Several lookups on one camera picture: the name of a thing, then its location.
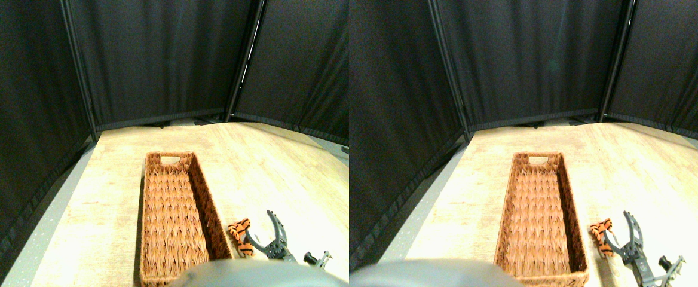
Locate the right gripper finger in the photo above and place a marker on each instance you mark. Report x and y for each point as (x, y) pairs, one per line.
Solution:
(277, 226)
(257, 244)
(635, 227)
(615, 245)

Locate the orange tiger striped toy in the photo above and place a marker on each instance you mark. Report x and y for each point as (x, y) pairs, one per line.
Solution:
(240, 230)
(602, 232)

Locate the brown wicker basket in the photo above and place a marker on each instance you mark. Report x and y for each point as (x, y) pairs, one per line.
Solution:
(170, 215)
(537, 215)

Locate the grey curtain stand foot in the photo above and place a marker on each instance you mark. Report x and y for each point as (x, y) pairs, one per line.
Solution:
(343, 152)

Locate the black curtain stand pole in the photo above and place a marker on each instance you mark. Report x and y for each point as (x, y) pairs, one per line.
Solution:
(242, 66)
(617, 60)
(447, 66)
(80, 72)

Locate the black bracket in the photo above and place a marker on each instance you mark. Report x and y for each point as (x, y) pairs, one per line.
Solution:
(672, 268)
(318, 259)

